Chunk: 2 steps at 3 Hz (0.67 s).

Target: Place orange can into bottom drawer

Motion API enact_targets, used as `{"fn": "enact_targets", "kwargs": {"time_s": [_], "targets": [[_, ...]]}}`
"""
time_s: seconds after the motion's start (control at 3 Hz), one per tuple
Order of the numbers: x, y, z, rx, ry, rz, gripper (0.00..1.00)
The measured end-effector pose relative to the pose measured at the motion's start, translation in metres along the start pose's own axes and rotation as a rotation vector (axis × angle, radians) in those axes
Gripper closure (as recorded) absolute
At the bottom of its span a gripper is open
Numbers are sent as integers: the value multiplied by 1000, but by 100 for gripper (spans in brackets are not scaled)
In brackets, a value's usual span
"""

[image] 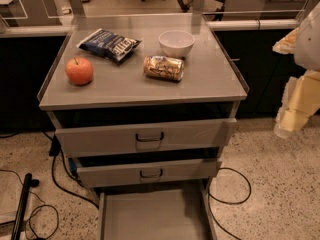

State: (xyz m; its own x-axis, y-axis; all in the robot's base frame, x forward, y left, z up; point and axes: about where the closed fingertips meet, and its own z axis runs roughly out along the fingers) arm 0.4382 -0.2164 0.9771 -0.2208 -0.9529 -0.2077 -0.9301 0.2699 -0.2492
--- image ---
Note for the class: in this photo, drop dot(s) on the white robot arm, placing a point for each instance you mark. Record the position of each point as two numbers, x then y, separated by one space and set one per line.
307 48

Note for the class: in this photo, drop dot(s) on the middle grey drawer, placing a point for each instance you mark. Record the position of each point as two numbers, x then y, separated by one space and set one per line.
143 173

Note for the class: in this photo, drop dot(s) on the orange soda can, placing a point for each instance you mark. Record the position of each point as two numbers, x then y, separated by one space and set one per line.
163 67

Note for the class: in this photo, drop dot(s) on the black pole on floor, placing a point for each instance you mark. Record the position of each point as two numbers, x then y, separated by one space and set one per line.
28 182

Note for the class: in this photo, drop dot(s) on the bottom grey drawer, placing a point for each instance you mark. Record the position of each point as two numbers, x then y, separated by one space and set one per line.
179 213

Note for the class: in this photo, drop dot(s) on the red apple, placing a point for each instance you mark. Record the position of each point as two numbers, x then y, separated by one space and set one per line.
79 71

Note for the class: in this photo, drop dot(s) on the grey drawer cabinet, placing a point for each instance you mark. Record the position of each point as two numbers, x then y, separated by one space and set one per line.
121 94

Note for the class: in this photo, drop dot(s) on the white bowl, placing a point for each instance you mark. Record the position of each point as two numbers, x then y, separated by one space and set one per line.
176 43

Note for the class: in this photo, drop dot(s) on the grey drawer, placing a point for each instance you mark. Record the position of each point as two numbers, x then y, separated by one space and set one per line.
143 173
139 138
179 213

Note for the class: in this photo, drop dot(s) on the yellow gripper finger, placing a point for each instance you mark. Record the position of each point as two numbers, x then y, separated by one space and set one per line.
286 45
300 101

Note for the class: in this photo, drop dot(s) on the blue chip bag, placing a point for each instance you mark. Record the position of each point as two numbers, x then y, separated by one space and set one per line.
109 45

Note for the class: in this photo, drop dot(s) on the top grey drawer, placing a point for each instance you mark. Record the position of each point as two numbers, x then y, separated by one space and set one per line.
139 138

